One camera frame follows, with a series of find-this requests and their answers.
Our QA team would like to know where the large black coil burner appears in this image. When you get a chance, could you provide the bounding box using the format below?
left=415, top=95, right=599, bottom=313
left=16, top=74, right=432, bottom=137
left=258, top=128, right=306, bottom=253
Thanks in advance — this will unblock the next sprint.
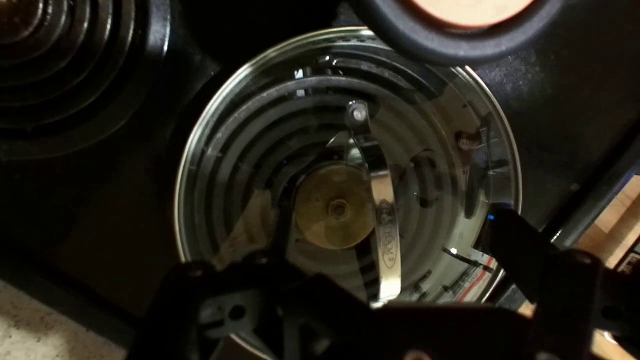
left=198, top=52, right=488, bottom=308

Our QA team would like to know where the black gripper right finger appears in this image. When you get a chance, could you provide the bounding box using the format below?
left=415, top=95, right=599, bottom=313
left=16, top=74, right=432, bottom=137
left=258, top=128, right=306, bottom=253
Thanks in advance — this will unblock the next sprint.
left=478, top=205, right=640, bottom=360

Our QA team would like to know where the grey pot with orange interior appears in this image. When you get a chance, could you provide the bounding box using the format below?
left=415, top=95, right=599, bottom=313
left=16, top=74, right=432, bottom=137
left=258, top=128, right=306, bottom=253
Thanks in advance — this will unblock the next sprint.
left=357, top=0, right=568, bottom=66

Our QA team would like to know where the glass lid with metal handle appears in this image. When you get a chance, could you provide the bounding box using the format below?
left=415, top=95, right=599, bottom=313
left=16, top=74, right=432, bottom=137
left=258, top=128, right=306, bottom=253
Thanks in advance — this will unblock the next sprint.
left=172, top=27, right=526, bottom=317

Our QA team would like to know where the black electric stove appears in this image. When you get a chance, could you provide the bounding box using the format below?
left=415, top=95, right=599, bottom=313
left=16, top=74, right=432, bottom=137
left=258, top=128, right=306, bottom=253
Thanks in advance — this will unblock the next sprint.
left=0, top=0, right=640, bottom=336

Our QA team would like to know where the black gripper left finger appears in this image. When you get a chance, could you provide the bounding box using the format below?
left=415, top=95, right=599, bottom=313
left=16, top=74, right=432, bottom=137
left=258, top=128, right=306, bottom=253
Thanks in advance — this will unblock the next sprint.
left=132, top=183, right=376, bottom=360

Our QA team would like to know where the small black coil burner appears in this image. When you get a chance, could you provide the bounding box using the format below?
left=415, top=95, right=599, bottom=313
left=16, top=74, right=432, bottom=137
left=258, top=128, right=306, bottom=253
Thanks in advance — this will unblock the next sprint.
left=0, top=0, right=176, bottom=163

